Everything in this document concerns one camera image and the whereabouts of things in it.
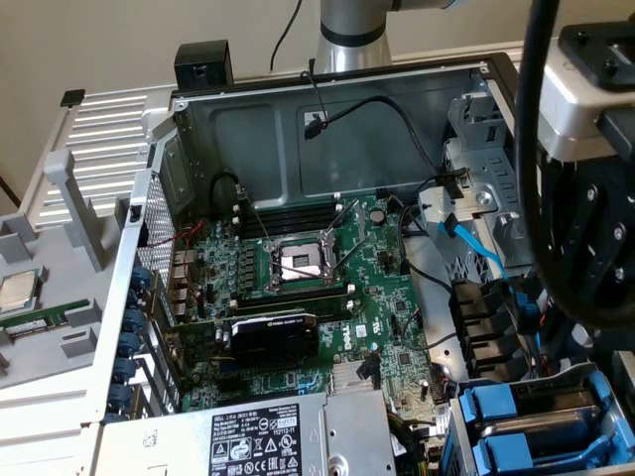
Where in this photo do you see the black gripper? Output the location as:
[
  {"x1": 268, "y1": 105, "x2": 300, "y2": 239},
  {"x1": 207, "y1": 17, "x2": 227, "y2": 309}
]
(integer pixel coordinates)
[{"x1": 543, "y1": 159, "x2": 635, "y2": 326}]

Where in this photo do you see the blue SATA wire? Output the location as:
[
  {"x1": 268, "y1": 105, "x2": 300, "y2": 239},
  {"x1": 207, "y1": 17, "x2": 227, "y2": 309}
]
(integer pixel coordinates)
[{"x1": 438, "y1": 212, "x2": 541, "y2": 323}]

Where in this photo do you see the hard disk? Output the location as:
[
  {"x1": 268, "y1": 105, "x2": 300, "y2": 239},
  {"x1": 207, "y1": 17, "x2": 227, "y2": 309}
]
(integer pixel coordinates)
[{"x1": 457, "y1": 370, "x2": 614, "y2": 448}]

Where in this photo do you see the empty blue disk carrier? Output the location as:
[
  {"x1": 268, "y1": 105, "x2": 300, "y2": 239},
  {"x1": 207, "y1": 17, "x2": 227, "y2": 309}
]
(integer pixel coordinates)
[{"x1": 472, "y1": 406, "x2": 624, "y2": 470}]

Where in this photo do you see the metal disk bay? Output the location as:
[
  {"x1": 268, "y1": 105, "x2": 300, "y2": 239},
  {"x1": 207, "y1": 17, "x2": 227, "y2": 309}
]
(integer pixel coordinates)
[{"x1": 448, "y1": 364, "x2": 635, "y2": 476}]

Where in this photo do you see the metal optical drive cage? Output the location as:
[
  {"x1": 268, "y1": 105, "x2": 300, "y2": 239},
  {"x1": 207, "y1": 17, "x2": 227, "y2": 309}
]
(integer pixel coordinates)
[{"x1": 443, "y1": 91, "x2": 535, "y2": 272}]

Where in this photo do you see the green Dell motherboard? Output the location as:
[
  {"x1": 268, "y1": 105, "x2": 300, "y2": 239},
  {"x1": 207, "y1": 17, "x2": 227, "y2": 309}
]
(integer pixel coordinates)
[{"x1": 168, "y1": 191, "x2": 450, "y2": 476}]

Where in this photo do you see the metal socket cover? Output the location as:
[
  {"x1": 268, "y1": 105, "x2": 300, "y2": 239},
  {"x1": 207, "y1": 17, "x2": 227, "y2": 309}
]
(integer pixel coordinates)
[{"x1": 321, "y1": 197, "x2": 369, "y2": 249}]

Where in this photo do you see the open grey PC case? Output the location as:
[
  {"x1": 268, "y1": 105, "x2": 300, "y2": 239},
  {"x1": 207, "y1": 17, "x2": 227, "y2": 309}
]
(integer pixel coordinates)
[{"x1": 81, "y1": 52, "x2": 635, "y2": 476}]

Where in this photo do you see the silver finned heat sink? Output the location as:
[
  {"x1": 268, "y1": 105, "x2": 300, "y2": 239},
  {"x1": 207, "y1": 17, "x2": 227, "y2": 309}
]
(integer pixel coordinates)
[{"x1": 330, "y1": 360, "x2": 384, "y2": 397}]

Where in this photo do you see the thin metal locking lever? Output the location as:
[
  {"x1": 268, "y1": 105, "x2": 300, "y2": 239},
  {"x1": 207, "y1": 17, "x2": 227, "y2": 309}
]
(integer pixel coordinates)
[
  {"x1": 275, "y1": 261, "x2": 324, "y2": 280},
  {"x1": 245, "y1": 196, "x2": 275, "y2": 248}
]

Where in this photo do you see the CPU socket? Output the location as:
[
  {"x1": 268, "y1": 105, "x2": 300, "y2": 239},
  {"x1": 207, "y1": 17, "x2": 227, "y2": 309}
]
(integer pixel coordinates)
[{"x1": 265, "y1": 232, "x2": 346, "y2": 295}]

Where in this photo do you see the black RAM slot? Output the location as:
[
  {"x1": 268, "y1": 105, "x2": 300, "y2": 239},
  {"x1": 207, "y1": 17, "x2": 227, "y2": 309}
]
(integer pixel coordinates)
[
  {"x1": 231, "y1": 191, "x2": 344, "y2": 222},
  {"x1": 231, "y1": 206, "x2": 344, "y2": 238}
]

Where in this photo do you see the grey power supply unit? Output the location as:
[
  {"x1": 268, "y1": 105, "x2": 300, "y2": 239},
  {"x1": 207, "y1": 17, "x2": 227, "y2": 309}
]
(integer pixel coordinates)
[{"x1": 96, "y1": 389, "x2": 398, "y2": 476}]

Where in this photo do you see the black graphics card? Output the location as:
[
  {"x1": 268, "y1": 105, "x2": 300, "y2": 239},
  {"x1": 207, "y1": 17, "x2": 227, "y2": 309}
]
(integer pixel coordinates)
[{"x1": 171, "y1": 309, "x2": 319, "y2": 369}]

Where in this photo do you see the grey plastic parts rack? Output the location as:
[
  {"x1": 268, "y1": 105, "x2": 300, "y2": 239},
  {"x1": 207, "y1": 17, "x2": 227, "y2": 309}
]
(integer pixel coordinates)
[{"x1": 0, "y1": 148, "x2": 131, "y2": 393}]

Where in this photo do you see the green RAM stick white label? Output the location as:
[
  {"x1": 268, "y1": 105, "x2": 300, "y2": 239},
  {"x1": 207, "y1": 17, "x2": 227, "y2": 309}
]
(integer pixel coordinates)
[{"x1": 0, "y1": 298, "x2": 94, "y2": 332}]

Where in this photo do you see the silver CPU chip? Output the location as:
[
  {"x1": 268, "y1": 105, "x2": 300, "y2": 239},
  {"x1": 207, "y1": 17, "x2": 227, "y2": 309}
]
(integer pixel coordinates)
[{"x1": 0, "y1": 270, "x2": 41, "y2": 316}]

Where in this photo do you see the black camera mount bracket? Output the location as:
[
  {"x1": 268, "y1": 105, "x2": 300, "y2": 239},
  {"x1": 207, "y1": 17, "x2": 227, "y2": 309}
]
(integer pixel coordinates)
[{"x1": 559, "y1": 22, "x2": 635, "y2": 93}]

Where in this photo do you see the black round cable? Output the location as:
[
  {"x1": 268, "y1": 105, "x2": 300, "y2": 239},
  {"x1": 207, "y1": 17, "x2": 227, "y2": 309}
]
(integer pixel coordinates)
[{"x1": 396, "y1": 200, "x2": 455, "y2": 298}]

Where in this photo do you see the thin grey cable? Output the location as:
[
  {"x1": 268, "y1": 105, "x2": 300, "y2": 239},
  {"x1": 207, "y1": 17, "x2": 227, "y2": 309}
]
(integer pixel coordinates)
[{"x1": 424, "y1": 330, "x2": 460, "y2": 351}]

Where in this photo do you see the black cable angled plug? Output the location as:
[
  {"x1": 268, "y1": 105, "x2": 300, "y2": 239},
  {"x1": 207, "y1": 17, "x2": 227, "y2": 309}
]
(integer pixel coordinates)
[{"x1": 357, "y1": 352, "x2": 382, "y2": 391}]

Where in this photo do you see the braided power wire bundle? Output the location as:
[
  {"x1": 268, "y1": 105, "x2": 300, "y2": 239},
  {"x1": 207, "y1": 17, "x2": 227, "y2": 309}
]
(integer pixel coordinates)
[{"x1": 387, "y1": 411, "x2": 438, "y2": 476}]

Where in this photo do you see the black cable with black plug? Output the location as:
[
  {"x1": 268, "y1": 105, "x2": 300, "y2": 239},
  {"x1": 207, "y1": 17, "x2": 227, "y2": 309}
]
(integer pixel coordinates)
[{"x1": 302, "y1": 95, "x2": 438, "y2": 178}]

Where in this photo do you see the thin black hanging cable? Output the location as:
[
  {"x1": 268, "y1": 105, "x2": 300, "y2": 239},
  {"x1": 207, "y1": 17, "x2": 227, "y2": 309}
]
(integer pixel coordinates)
[{"x1": 270, "y1": 0, "x2": 305, "y2": 70}]

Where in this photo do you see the black looped cable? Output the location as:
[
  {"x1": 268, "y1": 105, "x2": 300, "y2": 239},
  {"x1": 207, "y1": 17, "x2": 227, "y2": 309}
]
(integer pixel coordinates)
[{"x1": 210, "y1": 171, "x2": 249, "y2": 215}]

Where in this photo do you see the black box bracket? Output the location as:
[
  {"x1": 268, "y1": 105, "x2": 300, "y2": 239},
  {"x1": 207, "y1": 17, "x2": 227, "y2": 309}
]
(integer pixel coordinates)
[{"x1": 173, "y1": 41, "x2": 235, "y2": 94}]

